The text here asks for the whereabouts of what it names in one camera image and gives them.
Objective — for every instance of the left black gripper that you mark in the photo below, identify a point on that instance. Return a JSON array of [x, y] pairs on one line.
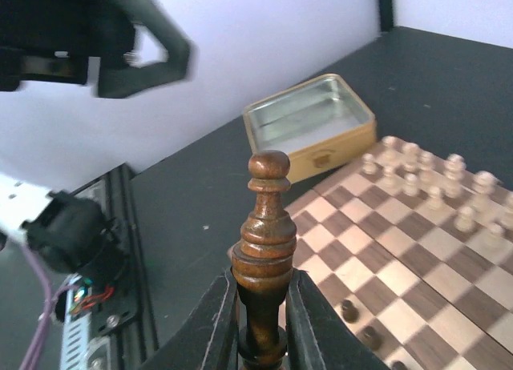
[[53, 40]]

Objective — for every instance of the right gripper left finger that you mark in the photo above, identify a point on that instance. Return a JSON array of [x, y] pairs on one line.
[[208, 338]]

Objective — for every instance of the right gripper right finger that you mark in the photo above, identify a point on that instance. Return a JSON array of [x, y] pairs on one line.
[[317, 338]]

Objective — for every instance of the dark bishop chess piece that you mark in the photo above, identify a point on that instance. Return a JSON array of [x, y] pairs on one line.
[[262, 262]]

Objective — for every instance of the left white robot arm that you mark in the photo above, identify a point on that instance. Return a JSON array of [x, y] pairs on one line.
[[138, 48]]

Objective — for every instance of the wooden chess board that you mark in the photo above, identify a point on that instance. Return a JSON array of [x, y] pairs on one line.
[[440, 298]]

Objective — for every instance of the left circuit board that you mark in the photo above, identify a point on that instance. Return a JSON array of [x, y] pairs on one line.
[[86, 300]]

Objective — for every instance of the light chess piece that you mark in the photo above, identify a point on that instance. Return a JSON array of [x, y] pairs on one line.
[[410, 157], [465, 219], [454, 168], [435, 199]]

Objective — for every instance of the gold metal tin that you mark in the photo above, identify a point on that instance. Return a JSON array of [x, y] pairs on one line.
[[320, 124]]

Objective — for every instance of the white slotted cable duct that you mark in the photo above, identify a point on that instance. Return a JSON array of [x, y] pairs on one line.
[[76, 329]]

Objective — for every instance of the left black frame post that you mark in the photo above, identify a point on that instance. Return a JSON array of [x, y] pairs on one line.
[[386, 15]]

